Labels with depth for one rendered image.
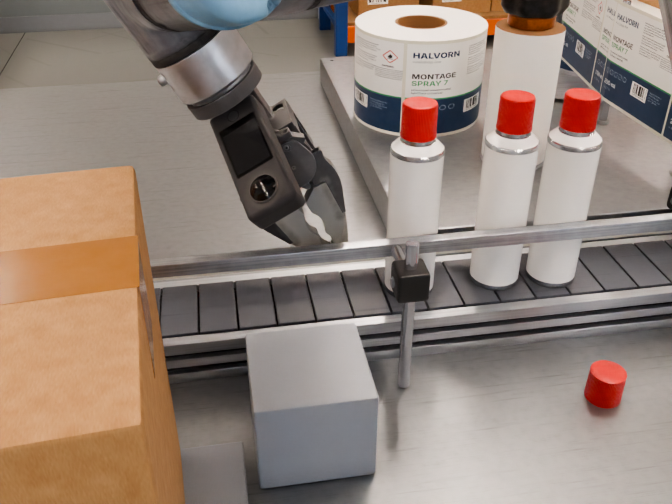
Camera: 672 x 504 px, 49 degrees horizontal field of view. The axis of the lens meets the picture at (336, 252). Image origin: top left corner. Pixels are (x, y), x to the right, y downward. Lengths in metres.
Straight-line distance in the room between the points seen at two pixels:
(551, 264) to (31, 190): 0.52
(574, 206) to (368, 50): 0.48
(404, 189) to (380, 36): 0.44
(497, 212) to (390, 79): 0.42
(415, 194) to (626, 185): 0.42
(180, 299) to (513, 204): 0.35
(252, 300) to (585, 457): 0.35
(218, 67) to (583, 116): 0.34
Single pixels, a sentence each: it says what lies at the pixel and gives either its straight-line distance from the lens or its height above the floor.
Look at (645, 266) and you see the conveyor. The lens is 0.88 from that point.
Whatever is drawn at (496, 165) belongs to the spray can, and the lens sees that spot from 0.72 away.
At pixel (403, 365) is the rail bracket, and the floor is 0.86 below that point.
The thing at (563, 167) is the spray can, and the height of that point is 1.02.
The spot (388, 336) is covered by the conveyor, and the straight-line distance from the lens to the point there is 0.75.
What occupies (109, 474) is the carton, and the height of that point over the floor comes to 1.10.
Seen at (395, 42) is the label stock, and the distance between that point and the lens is 1.09.
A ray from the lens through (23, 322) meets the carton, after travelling 0.37.
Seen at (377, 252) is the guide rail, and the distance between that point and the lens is 0.70.
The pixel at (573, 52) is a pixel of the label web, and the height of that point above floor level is 0.95.
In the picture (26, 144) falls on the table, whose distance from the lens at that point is 1.32.
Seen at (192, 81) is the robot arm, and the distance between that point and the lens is 0.63.
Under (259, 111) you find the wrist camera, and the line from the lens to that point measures 0.65.
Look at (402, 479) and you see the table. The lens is 0.66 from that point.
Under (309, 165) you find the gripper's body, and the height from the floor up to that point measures 1.04.
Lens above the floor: 1.33
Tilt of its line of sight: 32 degrees down
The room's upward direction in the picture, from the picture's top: straight up
